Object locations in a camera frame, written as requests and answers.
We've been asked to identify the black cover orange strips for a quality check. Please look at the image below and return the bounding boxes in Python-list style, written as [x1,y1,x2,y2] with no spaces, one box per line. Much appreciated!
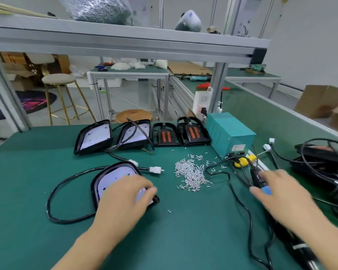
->
[177,115,212,147]
[152,122,182,147]

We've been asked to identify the small green workbench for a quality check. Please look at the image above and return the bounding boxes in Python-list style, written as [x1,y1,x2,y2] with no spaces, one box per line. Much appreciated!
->
[88,64,171,120]

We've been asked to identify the person's right hand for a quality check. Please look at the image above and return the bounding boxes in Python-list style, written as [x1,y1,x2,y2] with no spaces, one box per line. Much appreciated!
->
[249,168,322,234]

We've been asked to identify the round beige stool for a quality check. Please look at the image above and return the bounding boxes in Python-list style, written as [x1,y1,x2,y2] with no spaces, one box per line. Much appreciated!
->
[41,73,97,126]

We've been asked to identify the teal power supply box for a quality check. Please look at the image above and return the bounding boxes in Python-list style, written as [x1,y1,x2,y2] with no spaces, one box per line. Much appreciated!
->
[205,112,257,160]

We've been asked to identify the aluminium shelf frame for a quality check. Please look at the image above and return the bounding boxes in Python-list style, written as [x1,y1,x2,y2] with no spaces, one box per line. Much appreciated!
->
[0,0,271,133]

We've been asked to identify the colourful round rug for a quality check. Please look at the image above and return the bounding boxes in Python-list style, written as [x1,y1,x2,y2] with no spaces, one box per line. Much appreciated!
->
[0,90,58,123]

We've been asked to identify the round brown wooden stool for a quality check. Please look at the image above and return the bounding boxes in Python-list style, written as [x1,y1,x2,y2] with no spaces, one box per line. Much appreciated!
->
[115,109,154,124]

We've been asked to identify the green workbench white legs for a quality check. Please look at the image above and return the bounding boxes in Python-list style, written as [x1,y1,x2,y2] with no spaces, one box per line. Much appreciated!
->
[225,67,282,99]

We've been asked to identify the heap of small silver screws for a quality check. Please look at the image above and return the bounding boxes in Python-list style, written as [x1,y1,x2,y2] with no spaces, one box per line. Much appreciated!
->
[174,154,214,193]

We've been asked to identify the yellow plug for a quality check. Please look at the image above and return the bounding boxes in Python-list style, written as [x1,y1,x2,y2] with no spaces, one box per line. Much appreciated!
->
[234,154,258,168]

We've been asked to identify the person's left hand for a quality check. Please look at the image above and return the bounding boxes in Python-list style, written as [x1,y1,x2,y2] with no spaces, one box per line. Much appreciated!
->
[93,176,158,245]

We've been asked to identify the white handheld device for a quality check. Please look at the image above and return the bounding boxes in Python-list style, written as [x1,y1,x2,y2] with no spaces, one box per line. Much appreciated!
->
[175,9,204,33]

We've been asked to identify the beige flat folder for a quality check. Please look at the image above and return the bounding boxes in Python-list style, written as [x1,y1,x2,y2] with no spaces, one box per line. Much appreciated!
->
[0,0,51,18]

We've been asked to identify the stack of unassembled lamp housings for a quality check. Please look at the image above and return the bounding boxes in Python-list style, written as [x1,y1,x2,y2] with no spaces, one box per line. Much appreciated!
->
[73,118,157,156]

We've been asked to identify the red tool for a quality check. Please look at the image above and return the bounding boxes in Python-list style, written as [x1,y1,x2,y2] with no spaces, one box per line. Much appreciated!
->
[196,82,232,92]

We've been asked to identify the clear bag of screws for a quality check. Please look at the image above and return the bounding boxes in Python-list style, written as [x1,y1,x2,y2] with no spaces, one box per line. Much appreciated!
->
[57,0,133,26]

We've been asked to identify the blue black electric screwdriver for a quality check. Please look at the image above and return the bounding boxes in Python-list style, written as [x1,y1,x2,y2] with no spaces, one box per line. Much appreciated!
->
[249,166,322,270]

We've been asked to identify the white power strip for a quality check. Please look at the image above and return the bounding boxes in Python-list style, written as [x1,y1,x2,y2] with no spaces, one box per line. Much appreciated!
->
[192,88,213,119]

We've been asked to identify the open brown cardboard carton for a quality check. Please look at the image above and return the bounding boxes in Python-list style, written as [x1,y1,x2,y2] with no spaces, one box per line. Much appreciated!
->
[0,53,43,92]

